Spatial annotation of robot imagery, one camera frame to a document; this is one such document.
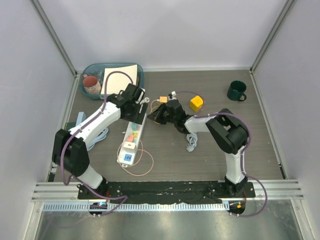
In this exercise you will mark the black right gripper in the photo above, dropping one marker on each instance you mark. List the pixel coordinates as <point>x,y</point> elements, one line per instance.
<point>157,115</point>

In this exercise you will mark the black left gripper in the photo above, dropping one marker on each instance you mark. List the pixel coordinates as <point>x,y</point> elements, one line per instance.
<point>138,117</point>

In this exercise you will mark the orange USB charger plug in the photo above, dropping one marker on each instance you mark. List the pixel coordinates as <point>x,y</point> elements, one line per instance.
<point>162,100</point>

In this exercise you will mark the pink plug adapter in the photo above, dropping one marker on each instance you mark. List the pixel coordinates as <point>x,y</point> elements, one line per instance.
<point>130,138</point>

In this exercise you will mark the yellow cube socket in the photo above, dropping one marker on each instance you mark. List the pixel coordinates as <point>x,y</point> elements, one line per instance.
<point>196,103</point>

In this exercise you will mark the white power strip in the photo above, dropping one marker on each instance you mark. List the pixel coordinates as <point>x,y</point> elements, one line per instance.
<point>126,157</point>

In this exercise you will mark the white charger block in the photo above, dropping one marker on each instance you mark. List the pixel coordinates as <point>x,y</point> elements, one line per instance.
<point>129,145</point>

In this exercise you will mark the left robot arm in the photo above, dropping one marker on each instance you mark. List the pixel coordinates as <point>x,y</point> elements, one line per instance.
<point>70,146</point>

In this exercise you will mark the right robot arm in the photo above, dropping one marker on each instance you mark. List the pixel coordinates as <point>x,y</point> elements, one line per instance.
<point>229,132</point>

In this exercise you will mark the white paper sheet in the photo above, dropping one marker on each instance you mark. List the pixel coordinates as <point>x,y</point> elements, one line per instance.
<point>118,81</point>

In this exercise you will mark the red patterned cup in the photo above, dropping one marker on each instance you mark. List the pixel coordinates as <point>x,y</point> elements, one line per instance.
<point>91,84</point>

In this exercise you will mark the teal plastic basin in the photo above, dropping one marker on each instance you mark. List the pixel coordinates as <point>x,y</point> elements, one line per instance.
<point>97,70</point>

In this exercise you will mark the light blue power strip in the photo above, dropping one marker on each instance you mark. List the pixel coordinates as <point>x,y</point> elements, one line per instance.
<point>80,118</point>

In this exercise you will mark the dark green box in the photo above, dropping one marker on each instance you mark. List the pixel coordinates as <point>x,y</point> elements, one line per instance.
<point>69,125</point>

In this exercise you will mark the dark green mug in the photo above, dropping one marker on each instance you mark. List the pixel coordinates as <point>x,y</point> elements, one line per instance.
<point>236,91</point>

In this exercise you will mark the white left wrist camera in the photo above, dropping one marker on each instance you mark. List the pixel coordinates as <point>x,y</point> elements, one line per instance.
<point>142,98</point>

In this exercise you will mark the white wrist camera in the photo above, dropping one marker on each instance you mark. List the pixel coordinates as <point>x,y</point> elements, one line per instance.
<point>142,98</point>
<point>172,95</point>

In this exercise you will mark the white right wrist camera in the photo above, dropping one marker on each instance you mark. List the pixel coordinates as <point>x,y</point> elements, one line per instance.
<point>172,95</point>

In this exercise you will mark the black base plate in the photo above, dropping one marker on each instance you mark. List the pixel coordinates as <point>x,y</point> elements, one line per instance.
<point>175,192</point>

